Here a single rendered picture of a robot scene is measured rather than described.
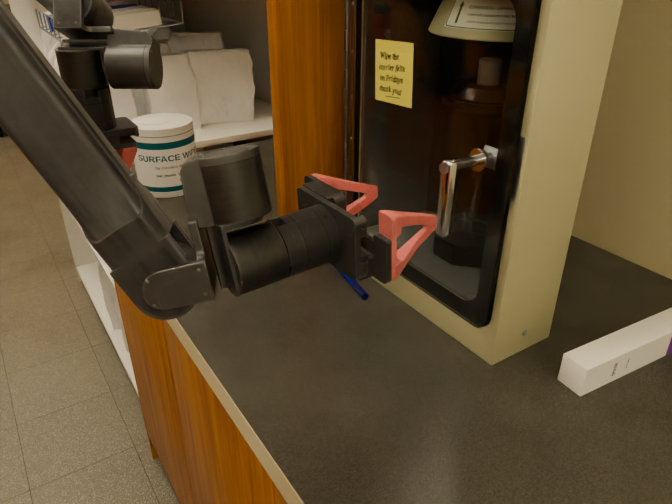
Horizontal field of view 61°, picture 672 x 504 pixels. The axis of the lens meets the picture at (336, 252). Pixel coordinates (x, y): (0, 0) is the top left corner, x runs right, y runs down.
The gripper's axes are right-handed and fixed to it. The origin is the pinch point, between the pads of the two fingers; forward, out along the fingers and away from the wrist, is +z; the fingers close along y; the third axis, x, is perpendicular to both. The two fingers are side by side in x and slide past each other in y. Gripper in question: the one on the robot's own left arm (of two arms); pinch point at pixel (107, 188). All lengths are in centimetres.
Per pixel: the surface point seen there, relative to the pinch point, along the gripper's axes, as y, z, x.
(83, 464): -13, 110, 63
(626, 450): 35, 16, -64
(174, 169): 18.5, 9.6, 28.6
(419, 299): 33.0, 13.5, -32.1
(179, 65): 40, -1, 82
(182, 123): 22.0, 0.9, 30.4
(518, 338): 37, 13, -46
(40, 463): -24, 110, 70
